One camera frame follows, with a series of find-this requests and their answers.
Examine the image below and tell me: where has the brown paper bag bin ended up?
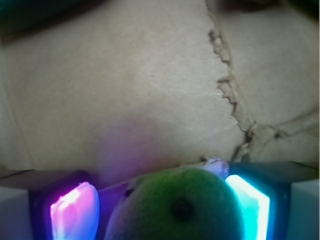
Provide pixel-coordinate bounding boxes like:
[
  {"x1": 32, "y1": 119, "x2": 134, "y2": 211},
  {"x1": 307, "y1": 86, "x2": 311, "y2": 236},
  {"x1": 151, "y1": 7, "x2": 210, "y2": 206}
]
[{"x1": 0, "y1": 0, "x2": 320, "y2": 185}]

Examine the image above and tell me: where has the gripper left finger with pink light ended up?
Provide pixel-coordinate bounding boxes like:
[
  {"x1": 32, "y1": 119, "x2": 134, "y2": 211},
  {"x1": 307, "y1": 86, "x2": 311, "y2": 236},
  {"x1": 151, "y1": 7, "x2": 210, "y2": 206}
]
[{"x1": 0, "y1": 169, "x2": 101, "y2": 240}]

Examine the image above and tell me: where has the green plush animal toy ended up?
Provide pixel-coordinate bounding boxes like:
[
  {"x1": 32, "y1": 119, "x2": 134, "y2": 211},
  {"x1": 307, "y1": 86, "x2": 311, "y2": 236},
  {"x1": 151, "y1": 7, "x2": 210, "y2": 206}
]
[{"x1": 104, "y1": 157, "x2": 245, "y2": 240}]

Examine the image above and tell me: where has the gripper right finger with cyan light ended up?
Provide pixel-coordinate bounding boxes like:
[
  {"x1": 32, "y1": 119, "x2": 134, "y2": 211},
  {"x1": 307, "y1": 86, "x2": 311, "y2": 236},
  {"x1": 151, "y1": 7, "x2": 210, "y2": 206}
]
[{"x1": 225, "y1": 161, "x2": 320, "y2": 240}]

